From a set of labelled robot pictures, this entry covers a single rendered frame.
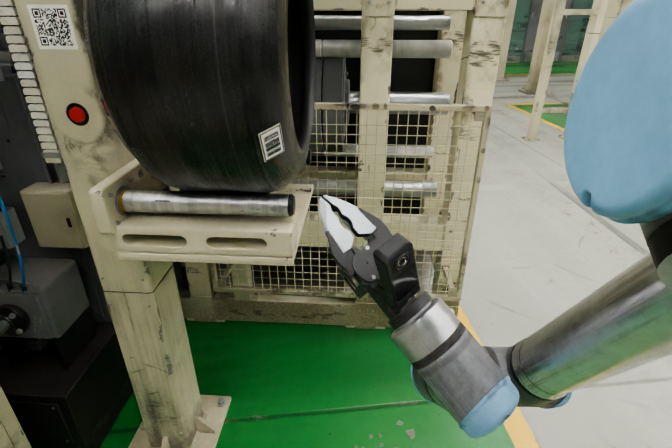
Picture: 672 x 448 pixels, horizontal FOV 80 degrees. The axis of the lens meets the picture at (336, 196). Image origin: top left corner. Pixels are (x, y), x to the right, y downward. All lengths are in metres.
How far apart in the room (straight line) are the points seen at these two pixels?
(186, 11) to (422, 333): 0.53
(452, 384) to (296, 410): 1.05
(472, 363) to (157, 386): 0.96
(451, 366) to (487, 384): 0.05
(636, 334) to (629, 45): 0.33
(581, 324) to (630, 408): 1.32
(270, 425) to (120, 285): 0.72
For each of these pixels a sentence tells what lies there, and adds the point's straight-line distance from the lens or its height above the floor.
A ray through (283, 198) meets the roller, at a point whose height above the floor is 0.92.
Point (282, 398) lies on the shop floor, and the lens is 1.61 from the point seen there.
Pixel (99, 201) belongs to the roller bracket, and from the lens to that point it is 0.87.
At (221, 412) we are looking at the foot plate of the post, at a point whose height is 0.01.
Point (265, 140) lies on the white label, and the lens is 0.65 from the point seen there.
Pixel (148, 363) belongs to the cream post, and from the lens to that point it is 1.28.
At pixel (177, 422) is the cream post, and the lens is 1.44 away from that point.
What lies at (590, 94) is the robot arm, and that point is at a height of 1.21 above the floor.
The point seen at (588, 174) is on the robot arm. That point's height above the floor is 1.18.
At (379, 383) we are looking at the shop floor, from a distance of 1.64.
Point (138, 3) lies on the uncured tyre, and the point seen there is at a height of 1.26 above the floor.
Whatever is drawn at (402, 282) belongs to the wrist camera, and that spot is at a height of 0.93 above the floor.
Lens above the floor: 1.26
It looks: 25 degrees down
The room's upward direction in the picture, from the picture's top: straight up
